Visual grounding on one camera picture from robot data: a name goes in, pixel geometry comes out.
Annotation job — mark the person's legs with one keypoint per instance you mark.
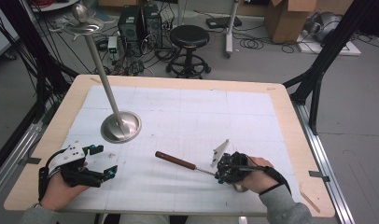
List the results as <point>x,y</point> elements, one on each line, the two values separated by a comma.
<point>178,219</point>

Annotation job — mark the grey round device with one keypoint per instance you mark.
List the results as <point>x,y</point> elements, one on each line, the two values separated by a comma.
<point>326,26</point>

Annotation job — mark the black round stool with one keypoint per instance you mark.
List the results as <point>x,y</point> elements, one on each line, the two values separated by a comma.
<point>189,35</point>

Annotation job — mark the person's right hand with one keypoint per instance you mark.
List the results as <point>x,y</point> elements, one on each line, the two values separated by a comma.
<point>259,179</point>

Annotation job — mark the white grid mat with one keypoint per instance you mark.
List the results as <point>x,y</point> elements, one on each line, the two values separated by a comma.
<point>193,124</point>

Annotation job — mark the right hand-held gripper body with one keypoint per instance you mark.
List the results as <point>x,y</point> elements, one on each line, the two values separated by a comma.
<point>235,165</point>

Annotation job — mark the metal utensil stand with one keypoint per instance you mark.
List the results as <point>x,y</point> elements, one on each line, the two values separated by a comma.
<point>120,126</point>

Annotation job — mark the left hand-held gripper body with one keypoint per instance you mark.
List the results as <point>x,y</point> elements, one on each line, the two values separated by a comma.
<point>71,155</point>

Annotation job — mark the black tape piece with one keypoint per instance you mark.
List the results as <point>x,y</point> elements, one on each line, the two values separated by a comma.
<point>31,160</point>
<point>319,175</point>

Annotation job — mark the aluminium rail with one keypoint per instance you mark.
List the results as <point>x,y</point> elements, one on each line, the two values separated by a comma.
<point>324,161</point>
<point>13,155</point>

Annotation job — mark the black flat device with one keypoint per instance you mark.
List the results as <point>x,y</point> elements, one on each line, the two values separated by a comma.
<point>223,22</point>

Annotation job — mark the person's left hand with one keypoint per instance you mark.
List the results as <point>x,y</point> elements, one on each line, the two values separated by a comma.
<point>60,194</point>

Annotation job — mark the small white device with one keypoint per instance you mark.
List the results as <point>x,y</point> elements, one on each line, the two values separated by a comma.
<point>112,44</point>

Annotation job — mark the large open cardboard box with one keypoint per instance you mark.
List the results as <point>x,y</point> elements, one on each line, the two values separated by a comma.
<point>287,21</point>

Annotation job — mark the black computer tower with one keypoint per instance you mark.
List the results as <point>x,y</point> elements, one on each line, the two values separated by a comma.
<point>130,25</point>
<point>152,25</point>

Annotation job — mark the black metal frame post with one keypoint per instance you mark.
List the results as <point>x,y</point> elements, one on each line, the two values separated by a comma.
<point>321,56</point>

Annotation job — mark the white base board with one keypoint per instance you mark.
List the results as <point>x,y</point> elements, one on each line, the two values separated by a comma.
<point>349,48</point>

